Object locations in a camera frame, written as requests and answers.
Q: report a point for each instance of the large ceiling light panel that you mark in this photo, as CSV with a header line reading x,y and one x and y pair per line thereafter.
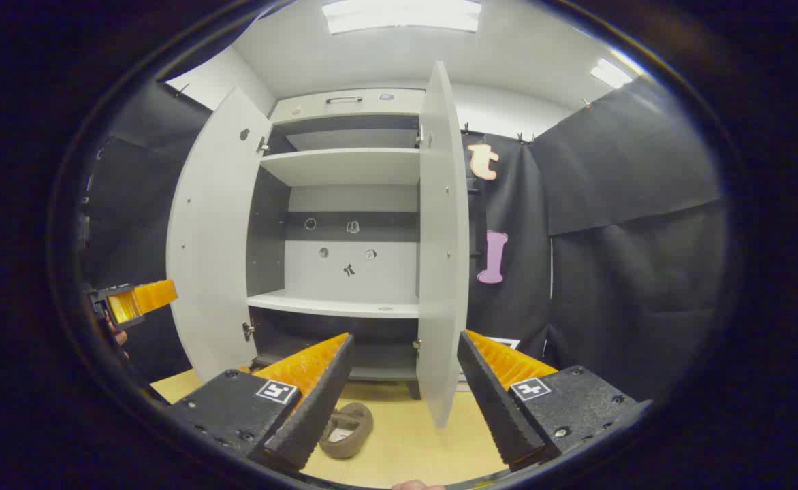
x,y
402,15

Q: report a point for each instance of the white cabinet door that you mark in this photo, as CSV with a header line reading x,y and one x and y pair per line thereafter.
x,y
443,238
208,238

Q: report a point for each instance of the white shoe cabinet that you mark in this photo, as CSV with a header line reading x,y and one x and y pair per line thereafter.
x,y
351,272

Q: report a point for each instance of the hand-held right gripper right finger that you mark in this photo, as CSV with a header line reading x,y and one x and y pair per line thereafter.
x,y
494,408

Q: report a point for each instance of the small ceiling light panel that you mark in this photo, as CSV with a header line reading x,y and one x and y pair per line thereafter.
x,y
610,73

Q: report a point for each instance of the white cabinet shelf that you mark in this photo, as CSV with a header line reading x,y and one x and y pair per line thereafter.
x,y
341,167
334,305

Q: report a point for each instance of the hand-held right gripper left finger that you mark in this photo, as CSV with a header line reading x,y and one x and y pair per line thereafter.
x,y
321,408

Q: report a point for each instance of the white book with portrait cover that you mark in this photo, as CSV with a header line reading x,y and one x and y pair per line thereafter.
x,y
503,342

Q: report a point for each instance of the brown fuzzy shoe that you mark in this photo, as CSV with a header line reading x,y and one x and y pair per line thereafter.
x,y
348,429

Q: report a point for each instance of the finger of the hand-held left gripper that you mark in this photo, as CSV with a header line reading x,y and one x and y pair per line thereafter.
x,y
154,296

